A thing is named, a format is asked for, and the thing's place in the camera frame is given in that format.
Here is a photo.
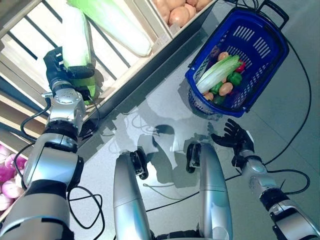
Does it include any red bell pepper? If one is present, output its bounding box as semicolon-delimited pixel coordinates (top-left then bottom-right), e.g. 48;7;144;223
234;61;247;73

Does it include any purple white onion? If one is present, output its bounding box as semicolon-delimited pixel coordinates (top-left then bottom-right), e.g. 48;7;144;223
0;144;12;163
1;179;25;199
0;193;15;211
0;164;17;183
4;153;27;171

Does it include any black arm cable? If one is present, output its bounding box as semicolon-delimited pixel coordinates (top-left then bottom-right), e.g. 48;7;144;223
13;97;106;240
264;169;311;196

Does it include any napa cabbage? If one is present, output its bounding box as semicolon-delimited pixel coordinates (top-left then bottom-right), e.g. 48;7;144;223
66;0;153;57
196;54;243;95
61;7;98;106

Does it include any blue plastic shopping basket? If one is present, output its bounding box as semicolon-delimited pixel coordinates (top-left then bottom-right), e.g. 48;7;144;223
184;0;291;118

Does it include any wooden slatted cabbage crate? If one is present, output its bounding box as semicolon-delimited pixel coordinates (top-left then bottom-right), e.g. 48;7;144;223
0;0;173;121

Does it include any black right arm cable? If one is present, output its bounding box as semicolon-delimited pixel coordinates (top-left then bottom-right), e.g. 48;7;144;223
264;169;311;196

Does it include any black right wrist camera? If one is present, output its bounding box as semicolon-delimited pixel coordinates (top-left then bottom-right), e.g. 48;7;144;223
231;152;247;171

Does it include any black robot waist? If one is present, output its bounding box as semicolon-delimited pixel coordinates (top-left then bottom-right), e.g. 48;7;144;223
149;228;203;240

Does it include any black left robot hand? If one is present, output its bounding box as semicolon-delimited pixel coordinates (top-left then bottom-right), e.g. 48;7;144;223
42;46;96;85

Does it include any wooden vegetable display stand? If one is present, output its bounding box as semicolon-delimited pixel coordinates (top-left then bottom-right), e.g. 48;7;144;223
0;0;226;223

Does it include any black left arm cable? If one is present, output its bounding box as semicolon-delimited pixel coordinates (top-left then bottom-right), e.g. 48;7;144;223
13;97;106;240

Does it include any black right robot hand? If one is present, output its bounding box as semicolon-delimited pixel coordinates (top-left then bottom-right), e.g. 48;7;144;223
211;118;255;157

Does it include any silver right robot leg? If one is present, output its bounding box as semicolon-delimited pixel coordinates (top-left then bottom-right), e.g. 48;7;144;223
186;141;234;240

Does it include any long black floor cable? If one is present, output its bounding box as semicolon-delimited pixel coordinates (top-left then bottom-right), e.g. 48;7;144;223
144;0;313;213

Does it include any wooden crate with potatoes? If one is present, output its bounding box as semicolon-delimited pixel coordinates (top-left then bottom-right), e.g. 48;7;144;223
134;0;218;41

